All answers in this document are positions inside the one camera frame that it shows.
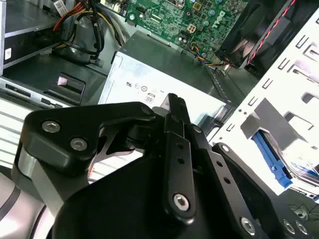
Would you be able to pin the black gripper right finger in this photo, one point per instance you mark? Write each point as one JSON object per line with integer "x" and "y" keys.
{"x": 224, "y": 174}

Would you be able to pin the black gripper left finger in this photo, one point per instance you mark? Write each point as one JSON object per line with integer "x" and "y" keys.
{"x": 74, "y": 119}

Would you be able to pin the hard disk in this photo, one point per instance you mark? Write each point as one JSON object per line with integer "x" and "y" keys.
{"x": 264, "y": 154}

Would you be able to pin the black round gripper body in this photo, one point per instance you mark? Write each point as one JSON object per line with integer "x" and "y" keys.
{"x": 112, "y": 211}

